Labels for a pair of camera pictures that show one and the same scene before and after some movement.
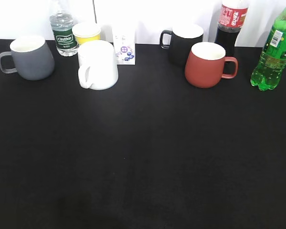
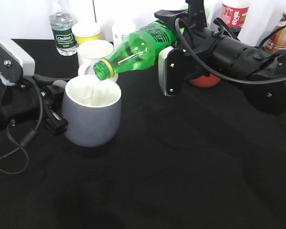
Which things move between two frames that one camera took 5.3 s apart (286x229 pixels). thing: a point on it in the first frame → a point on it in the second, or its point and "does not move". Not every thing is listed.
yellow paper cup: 85,32 does not move
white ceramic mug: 98,69 does not move
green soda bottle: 280,47 → 141,50
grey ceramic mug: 32,59 → 92,108
